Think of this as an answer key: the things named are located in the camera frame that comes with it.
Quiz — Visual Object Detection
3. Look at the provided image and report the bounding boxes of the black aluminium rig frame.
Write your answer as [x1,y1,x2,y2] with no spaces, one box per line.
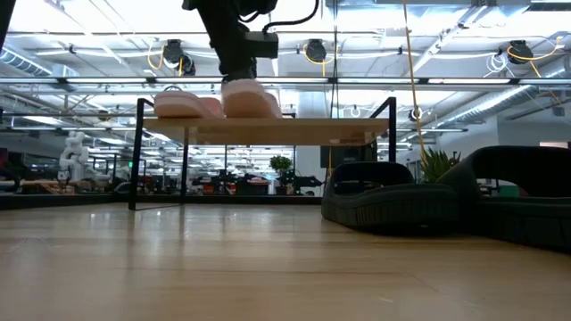
[0,192,323,211]

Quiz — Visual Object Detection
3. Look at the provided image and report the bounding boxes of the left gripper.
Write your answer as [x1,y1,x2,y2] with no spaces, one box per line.
[195,11,259,84]

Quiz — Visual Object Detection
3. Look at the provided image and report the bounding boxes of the yellow hanging cable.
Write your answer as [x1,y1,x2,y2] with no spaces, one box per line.
[401,0,428,165]

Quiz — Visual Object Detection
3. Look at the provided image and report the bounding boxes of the black ceiling cable reel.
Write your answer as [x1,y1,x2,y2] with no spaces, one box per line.
[304,38,328,63]
[161,38,197,77]
[507,39,534,66]

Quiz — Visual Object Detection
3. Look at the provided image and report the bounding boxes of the black background monitor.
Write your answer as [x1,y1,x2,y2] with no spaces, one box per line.
[319,144,378,169]

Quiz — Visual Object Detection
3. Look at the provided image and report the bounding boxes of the black slide sandal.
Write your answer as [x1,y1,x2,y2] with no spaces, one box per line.
[435,145,571,251]
[320,160,460,231]

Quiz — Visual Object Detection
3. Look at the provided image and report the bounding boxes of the spiky green potted plant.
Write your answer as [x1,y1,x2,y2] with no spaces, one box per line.
[420,147,463,185]

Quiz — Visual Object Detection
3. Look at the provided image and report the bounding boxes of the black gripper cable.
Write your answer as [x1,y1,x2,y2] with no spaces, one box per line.
[261,0,320,35]

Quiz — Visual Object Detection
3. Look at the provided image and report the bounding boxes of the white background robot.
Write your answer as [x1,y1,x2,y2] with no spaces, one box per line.
[58,130,91,183]

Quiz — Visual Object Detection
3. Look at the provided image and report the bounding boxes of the wooden shelf black metal frame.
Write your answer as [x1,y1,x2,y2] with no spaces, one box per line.
[128,96,398,211]

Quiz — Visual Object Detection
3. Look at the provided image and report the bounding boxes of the pink slide sandal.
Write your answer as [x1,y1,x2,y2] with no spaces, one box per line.
[153,90,226,119]
[220,78,283,119]

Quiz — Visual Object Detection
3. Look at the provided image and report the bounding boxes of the leafy green background plant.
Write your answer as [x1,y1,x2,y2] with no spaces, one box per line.
[269,154,294,196]

